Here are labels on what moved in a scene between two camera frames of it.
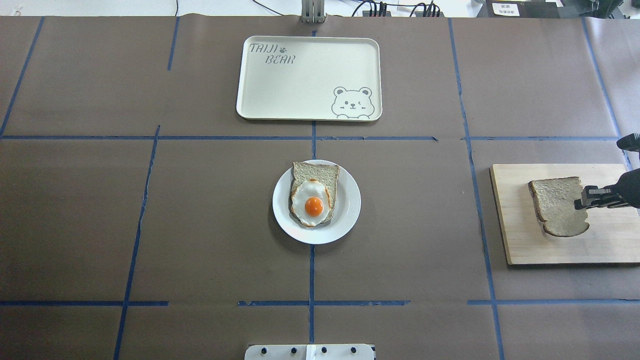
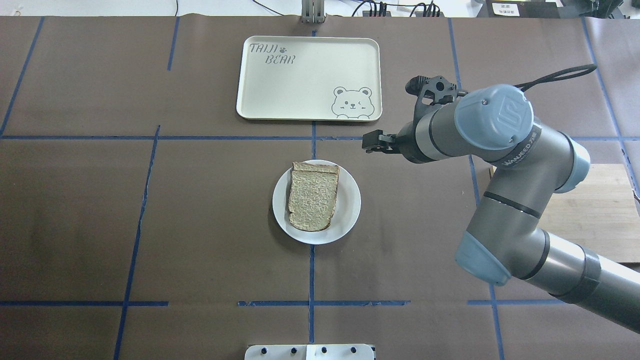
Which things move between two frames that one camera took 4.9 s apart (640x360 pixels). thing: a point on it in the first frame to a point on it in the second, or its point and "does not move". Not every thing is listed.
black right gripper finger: (591, 191) to (376, 137)
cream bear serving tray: (310, 78) does not move
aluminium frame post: (313, 11) does not move
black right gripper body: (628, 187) to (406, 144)
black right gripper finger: (600, 202) to (372, 147)
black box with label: (521, 9) does not move
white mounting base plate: (310, 352) does not move
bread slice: (554, 199) to (312, 197)
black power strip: (388, 14) does not move
